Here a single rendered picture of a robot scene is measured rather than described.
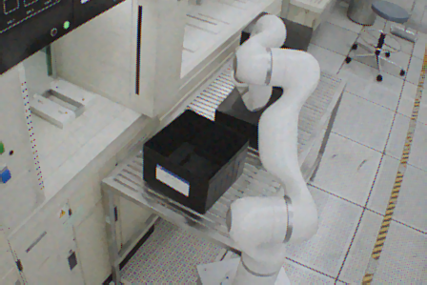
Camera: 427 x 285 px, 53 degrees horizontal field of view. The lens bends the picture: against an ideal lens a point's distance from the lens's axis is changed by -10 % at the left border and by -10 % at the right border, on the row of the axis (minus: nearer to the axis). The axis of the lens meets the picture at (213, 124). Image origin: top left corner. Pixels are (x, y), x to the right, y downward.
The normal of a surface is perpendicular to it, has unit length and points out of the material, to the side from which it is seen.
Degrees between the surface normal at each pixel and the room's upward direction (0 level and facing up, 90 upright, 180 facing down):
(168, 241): 0
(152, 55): 90
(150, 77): 90
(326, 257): 0
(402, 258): 0
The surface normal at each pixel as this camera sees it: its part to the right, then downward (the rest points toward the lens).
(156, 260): 0.11, -0.77
